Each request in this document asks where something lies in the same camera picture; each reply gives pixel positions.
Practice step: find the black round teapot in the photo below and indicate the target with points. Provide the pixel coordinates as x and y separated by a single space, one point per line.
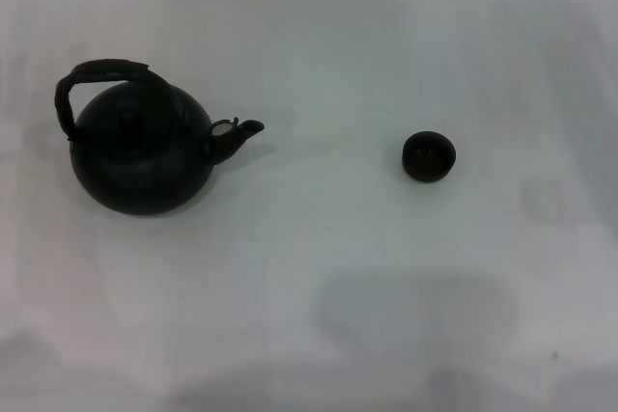
140 171

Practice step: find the small dark teacup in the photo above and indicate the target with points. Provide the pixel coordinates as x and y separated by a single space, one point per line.
429 158

